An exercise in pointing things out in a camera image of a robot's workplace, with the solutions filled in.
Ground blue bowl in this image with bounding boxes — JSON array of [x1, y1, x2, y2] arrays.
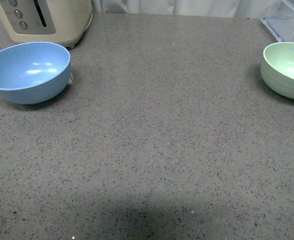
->
[[0, 41, 72, 105]]

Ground green bowl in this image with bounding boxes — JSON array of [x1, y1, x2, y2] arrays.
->
[[260, 42, 294, 99]]

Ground cream two-slot toaster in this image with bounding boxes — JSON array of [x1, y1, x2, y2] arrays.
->
[[0, 0, 93, 48]]

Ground white curtain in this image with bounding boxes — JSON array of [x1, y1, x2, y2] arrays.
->
[[92, 0, 278, 19]]

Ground clear plastic container blue rim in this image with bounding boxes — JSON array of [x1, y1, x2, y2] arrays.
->
[[261, 0, 294, 42]]

